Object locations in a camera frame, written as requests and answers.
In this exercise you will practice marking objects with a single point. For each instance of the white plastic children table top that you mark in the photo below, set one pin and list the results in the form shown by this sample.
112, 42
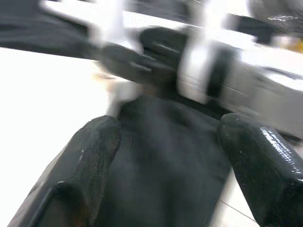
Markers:
35, 106

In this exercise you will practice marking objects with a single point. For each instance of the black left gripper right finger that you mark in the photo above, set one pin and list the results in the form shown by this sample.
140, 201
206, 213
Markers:
267, 177

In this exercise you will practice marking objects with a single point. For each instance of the white plastic table leg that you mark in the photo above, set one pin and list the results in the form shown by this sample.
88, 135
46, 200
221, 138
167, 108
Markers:
109, 21

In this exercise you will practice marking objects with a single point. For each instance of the black cloth table cover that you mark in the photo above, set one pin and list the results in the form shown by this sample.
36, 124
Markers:
165, 153

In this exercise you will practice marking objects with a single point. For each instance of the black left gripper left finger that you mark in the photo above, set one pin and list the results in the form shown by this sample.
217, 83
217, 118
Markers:
78, 170

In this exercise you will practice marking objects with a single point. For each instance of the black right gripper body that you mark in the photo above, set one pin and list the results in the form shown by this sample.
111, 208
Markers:
158, 54

